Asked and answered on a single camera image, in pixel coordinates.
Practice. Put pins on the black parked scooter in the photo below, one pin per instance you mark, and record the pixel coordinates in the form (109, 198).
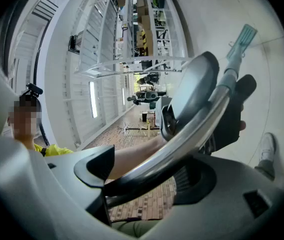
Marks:
(148, 79)

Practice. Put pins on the long white light fixture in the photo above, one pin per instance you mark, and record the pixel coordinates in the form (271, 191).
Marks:
(93, 99)

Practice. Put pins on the person's left hand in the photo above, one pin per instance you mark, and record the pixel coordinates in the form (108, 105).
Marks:
(242, 126)

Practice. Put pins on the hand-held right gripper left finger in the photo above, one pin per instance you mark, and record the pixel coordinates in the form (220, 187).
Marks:
(94, 166)

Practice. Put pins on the black head-mounted camera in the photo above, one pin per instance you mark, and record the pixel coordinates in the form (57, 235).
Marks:
(35, 89)

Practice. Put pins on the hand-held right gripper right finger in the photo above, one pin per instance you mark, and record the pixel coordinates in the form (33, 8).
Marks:
(194, 181)

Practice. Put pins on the grey floor wiper pole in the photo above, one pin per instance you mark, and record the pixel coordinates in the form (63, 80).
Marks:
(181, 149)

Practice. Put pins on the short white light fixture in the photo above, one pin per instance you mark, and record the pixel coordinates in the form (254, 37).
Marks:
(123, 96)

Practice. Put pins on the white sneaker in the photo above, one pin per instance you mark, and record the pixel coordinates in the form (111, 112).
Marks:
(267, 146)

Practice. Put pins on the stack of cardboard boxes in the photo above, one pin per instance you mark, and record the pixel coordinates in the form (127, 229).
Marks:
(146, 21)

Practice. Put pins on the black and white scooter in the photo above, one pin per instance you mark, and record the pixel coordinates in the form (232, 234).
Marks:
(146, 96)

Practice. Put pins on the black apron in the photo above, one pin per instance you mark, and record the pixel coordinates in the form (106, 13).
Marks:
(43, 152)

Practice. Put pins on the black coat stand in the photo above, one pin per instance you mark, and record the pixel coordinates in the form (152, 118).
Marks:
(141, 128)

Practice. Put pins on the person's left forearm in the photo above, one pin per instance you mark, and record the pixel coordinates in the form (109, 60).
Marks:
(131, 156)

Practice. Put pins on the yellow t-shirt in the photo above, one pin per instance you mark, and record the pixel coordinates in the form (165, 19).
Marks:
(57, 151)

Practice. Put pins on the person's head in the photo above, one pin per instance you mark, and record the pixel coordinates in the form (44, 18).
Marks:
(24, 124)

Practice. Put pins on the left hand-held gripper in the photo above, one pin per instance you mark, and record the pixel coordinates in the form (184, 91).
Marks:
(168, 131)

